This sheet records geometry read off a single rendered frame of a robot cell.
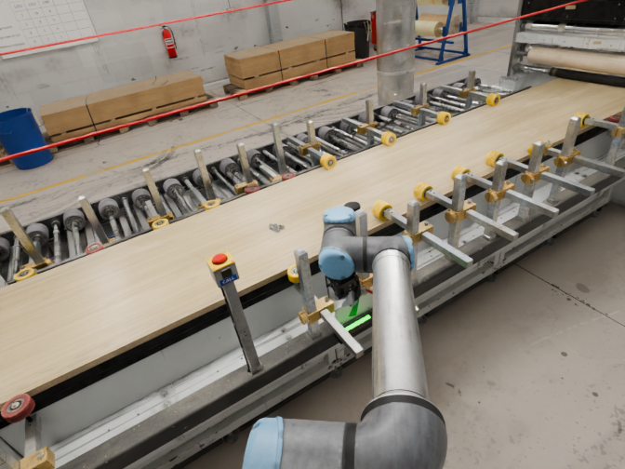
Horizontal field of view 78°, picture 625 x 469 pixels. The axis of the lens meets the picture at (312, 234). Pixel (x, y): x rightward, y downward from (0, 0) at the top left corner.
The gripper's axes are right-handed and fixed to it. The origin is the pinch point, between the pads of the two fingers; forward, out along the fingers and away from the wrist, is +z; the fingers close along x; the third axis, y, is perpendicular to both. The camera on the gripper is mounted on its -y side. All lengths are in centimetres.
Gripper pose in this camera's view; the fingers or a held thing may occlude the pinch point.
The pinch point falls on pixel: (352, 301)
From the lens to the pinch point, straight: 131.8
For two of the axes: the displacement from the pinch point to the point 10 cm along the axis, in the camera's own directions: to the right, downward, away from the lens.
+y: -8.4, 3.9, -3.8
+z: 1.2, 8.1, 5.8
